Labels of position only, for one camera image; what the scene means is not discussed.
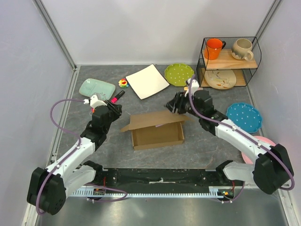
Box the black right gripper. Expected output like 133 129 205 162
164 90 203 119

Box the brown cardboard box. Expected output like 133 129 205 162
120 110 191 151

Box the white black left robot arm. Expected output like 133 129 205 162
27 96 122 215

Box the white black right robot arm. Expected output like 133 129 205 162
165 90 295 194

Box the pink black highlighter marker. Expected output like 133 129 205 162
111 90 125 104

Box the colourful flower plush toy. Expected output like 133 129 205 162
119 78 129 88

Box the green polka dot plate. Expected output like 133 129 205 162
164 63 194 87

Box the mint green rectangular tray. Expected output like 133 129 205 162
79 78 116 100

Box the white square plate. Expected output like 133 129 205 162
126 64 169 100

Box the cream floral oval plate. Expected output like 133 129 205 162
205 70 237 90

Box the blue polka dot plate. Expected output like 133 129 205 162
226 102 262 134

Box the orange mug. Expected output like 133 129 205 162
204 38 226 60

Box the beige ceramic mug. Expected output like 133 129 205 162
231 39 254 61

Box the pink round plate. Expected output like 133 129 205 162
241 135 277 164

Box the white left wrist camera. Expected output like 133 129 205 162
89 93 107 109

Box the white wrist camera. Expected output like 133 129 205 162
184 78 201 97
89 93 107 109

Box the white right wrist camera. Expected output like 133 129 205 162
184 78 201 97

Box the black wire wooden shelf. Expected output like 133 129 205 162
196 36 261 88

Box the grey slotted cable duct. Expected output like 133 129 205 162
70 186 223 198

